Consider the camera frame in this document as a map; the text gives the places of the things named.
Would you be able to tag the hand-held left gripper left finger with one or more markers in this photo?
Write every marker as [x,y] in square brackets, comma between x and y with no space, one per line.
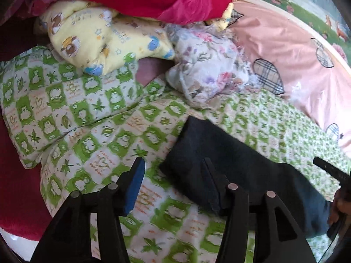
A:
[135,187]

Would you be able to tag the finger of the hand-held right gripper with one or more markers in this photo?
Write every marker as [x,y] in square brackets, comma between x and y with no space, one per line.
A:
[327,168]

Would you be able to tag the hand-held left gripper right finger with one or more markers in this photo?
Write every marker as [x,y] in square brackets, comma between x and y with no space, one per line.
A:
[215,190]

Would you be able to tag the dark navy pants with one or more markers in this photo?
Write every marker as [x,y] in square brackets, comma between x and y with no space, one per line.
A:
[241,153]

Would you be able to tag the person's right hand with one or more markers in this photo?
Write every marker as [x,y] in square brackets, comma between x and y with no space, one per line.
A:
[336,206]

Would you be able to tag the green checked bed sheet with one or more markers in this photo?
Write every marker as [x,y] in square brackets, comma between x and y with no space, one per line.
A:
[170,126]

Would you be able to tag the green checked pillow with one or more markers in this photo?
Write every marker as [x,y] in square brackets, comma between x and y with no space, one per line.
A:
[68,101]

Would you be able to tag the dark red blanket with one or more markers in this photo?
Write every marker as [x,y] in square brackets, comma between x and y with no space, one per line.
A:
[19,191]

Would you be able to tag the pink quilt with plaid hearts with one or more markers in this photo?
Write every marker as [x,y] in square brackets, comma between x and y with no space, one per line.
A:
[290,57]

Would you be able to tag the floral print cloth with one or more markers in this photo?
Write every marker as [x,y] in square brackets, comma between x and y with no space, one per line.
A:
[211,60]

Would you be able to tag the yellow cartoon print blanket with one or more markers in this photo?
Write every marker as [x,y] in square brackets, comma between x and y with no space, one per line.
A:
[90,38]

